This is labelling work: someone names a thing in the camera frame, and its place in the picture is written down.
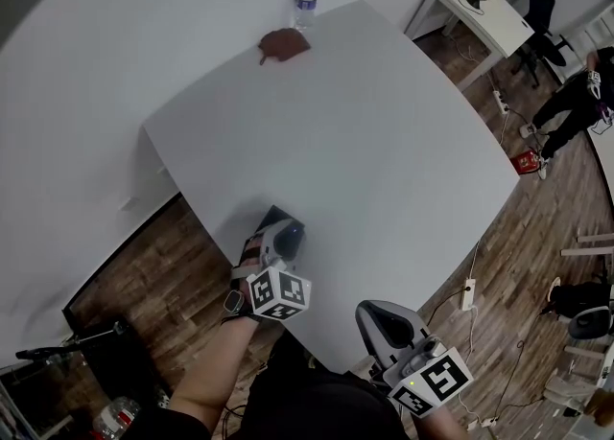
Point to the black office chair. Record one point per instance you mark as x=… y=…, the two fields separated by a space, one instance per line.
x=544 y=21

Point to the black tripod stand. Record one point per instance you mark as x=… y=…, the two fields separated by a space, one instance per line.
x=72 y=344

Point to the person's left forearm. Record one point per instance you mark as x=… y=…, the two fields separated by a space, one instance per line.
x=206 y=380

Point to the person's black clothing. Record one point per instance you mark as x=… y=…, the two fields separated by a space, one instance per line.
x=307 y=404

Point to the white power strip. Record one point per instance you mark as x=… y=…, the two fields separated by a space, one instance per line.
x=467 y=293
x=500 y=101

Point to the person's right forearm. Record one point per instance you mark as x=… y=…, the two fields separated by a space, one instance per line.
x=439 y=428

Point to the brown leaf-shaped cloth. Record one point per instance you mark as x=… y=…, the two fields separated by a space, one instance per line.
x=284 y=45

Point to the light wooden slat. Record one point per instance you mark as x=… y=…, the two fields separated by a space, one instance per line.
x=587 y=250

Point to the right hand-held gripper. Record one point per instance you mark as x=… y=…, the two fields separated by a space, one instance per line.
x=434 y=380

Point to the person's left hand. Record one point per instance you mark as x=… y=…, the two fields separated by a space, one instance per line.
x=249 y=256

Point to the red box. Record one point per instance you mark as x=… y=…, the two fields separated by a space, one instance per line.
x=526 y=160

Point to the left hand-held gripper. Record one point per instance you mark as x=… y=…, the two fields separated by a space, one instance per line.
x=280 y=292

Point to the white side table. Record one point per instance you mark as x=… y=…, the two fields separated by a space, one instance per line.
x=484 y=16

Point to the red label plastic bottle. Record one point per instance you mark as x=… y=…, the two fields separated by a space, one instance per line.
x=115 y=419

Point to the grey wristwatch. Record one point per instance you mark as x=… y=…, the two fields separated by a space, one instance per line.
x=233 y=302

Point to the black bag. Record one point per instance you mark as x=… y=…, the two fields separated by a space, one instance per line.
x=578 y=299

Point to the grey round stool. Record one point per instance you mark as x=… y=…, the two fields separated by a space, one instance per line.
x=591 y=323

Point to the clear plastic water bottle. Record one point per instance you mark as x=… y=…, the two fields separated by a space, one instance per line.
x=304 y=4

